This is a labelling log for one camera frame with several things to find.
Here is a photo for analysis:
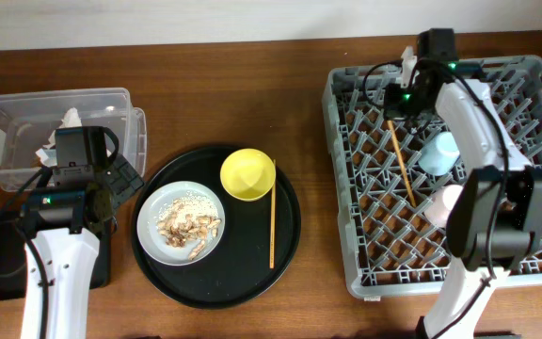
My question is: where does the clear plastic bin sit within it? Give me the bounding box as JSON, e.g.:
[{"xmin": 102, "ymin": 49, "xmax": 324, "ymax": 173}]
[{"xmin": 0, "ymin": 88, "xmax": 147, "ymax": 192}]

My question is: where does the peanut shells and rice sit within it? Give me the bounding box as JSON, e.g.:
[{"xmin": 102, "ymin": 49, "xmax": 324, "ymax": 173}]
[{"xmin": 156, "ymin": 195, "xmax": 223, "ymax": 261}]

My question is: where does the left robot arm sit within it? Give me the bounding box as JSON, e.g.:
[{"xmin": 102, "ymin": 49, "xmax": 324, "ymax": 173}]
[{"xmin": 17, "ymin": 126, "xmax": 144, "ymax": 338}]

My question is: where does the black rectangular tray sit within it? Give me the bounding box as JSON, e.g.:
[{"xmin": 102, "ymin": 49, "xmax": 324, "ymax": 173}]
[{"xmin": 0, "ymin": 211, "xmax": 117, "ymax": 300}]

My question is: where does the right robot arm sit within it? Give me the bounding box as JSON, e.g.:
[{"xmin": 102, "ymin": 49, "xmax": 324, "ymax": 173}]
[{"xmin": 382, "ymin": 28, "xmax": 542, "ymax": 338}]

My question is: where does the pink cup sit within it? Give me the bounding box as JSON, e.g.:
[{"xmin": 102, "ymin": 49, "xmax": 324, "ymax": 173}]
[{"xmin": 423, "ymin": 185, "xmax": 463, "ymax": 228}]

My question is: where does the grey dishwasher rack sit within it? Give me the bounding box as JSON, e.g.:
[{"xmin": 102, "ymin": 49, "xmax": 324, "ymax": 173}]
[{"xmin": 322, "ymin": 56, "xmax": 542, "ymax": 300}]

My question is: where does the yellow bowl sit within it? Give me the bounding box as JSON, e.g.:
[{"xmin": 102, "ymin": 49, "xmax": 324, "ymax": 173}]
[{"xmin": 220, "ymin": 148, "xmax": 277, "ymax": 202}]

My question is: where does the round black serving tray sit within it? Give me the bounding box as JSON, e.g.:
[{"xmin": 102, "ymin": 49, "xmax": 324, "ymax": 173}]
[{"xmin": 131, "ymin": 145, "xmax": 301, "ymax": 309}]

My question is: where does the white napkin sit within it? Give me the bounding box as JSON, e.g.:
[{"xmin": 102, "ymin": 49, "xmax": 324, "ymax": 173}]
[{"xmin": 34, "ymin": 106, "xmax": 84, "ymax": 167}]

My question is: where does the grey plate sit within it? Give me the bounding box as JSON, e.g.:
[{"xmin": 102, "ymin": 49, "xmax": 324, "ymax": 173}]
[{"xmin": 136, "ymin": 181, "xmax": 226, "ymax": 266}]

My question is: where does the blue cup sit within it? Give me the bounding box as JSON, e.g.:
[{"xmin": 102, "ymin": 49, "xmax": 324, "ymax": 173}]
[{"xmin": 418, "ymin": 132, "xmax": 460, "ymax": 176}]

